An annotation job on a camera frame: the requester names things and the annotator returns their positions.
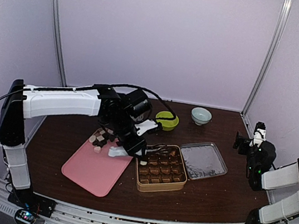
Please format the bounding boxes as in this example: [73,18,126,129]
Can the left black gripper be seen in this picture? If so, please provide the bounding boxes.
[102,111,151,160]

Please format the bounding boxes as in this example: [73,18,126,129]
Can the white metal tongs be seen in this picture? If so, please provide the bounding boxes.
[108,144,170,162]

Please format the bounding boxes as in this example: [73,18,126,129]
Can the speckled white heart chocolate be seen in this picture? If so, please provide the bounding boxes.
[94,147,101,153]

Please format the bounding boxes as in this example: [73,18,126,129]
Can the bear print tin lid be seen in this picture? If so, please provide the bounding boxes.
[180,142,228,181]

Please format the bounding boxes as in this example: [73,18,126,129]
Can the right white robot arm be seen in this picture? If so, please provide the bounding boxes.
[233,131,299,224]

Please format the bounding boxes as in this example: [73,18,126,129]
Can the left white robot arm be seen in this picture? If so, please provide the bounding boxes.
[0,79,158,209]

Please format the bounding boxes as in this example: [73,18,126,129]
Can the gold chocolate tin box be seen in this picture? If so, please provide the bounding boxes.
[135,145,188,193]

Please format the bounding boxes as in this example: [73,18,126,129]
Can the white rectangular chocolate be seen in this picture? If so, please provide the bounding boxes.
[96,135,107,142]

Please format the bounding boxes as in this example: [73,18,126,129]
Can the white oval chocolate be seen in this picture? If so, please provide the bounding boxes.
[89,135,96,143]

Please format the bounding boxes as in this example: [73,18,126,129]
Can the lime green bowl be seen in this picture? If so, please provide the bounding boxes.
[155,111,179,132]

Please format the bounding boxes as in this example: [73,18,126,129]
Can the pink plastic tray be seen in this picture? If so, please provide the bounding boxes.
[61,139,133,197]

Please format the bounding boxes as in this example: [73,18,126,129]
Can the pale blue ceramic bowl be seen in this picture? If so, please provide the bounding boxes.
[191,107,212,126]

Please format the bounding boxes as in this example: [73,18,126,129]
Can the left circuit board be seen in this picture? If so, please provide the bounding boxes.
[14,208,38,224]

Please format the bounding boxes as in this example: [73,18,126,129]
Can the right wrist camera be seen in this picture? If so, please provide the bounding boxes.
[250,121,267,147]

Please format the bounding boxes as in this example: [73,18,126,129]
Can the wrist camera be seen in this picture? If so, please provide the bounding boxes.
[250,121,267,147]
[134,119,163,136]

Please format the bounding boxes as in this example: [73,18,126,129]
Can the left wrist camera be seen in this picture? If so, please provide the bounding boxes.
[134,119,163,136]

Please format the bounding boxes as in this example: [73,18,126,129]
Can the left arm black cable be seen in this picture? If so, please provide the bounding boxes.
[0,64,181,166]

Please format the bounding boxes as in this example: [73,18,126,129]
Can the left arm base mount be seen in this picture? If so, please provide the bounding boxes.
[8,190,56,217]

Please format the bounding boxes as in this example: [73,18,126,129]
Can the right aluminium frame post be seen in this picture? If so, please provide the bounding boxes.
[241,0,293,117]

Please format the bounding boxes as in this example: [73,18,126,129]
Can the aluminium frame post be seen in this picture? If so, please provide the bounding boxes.
[51,0,67,87]
[241,0,293,117]

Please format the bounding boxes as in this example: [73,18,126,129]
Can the left aluminium frame post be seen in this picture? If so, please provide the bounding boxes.
[51,0,67,87]

